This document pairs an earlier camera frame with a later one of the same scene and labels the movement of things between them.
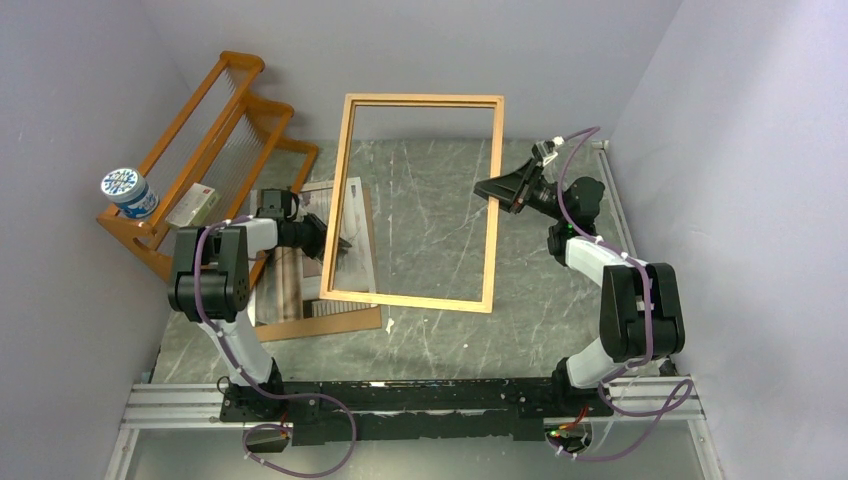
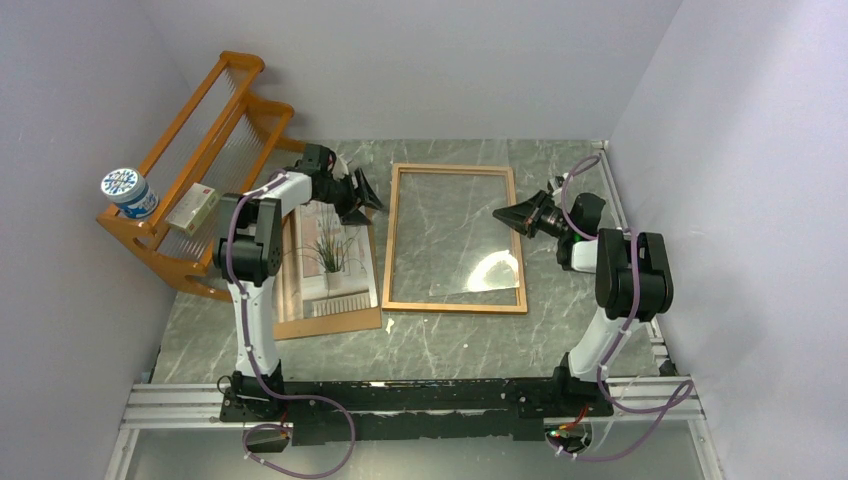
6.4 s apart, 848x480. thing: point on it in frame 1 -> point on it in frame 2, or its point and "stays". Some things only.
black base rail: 331,411 stays
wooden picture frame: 339,190 -> 387,303
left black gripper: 317,249 -> 363,193
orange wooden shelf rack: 228,157 stays
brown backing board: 355,320 stays
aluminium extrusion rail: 191,405 stays
